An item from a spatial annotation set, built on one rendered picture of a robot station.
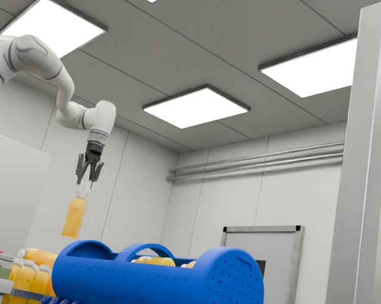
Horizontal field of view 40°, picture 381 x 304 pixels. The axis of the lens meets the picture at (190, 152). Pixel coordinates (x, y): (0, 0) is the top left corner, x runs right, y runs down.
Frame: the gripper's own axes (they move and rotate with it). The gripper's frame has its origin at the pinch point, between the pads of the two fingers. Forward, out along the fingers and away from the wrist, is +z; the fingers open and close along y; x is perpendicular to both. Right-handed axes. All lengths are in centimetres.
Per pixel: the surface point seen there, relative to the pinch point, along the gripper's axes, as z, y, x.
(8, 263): 39.5, -21.1, 5.2
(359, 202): 13, -41, -154
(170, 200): -97, 390, 371
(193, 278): 31, -15, -93
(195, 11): -188, 120, 98
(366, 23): -26, -40, -150
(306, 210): -85, 354, 115
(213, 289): 33, -11, -98
